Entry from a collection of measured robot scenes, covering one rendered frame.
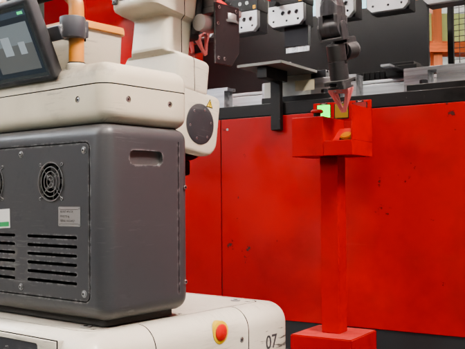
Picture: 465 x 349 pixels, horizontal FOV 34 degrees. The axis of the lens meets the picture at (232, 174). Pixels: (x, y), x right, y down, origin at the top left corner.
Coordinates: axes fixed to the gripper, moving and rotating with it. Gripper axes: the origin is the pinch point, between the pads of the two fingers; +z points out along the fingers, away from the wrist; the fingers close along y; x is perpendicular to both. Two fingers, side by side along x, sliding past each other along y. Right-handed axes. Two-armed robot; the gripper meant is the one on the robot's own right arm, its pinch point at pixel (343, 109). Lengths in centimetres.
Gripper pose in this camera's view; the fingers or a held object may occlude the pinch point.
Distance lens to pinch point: 232.9
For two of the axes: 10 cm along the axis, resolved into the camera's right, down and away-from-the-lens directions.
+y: 5.0, -2.3, 8.3
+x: -8.5, 0.3, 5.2
